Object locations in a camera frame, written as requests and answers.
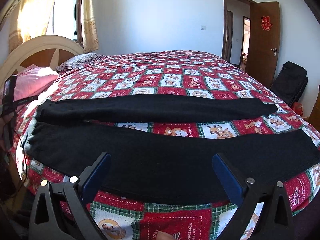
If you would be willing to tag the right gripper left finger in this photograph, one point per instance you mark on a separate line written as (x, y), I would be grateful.
(60, 209)

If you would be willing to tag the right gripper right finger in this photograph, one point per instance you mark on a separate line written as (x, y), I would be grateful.
(275, 220)

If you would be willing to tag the black pants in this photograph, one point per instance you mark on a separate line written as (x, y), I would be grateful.
(161, 146)

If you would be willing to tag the person's hand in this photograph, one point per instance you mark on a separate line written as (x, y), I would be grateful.
(164, 236)

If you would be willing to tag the pink pillow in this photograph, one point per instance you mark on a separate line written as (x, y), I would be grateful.
(33, 81)

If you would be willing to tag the cream wooden headboard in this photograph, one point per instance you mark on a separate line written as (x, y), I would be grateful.
(42, 51)

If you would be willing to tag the striped grey pillow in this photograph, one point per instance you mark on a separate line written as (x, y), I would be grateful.
(78, 61)

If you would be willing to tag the red plastic bag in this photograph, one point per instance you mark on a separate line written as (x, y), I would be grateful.
(297, 108)

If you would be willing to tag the wooden cabinet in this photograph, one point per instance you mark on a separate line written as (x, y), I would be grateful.
(314, 118)

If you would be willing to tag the window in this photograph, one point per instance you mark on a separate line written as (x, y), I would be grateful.
(64, 19)

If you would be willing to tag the yellow lace curtain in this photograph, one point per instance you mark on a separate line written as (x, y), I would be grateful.
(89, 29)

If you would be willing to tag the black folding chair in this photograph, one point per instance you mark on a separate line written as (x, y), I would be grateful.
(290, 84)

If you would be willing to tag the red patchwork bedspread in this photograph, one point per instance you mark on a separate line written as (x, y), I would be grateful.
(186, 73)

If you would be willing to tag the brown wooden door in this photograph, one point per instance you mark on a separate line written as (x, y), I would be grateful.
(263, 49)

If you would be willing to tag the red door decoration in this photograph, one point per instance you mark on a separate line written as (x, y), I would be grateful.
(266, 23)

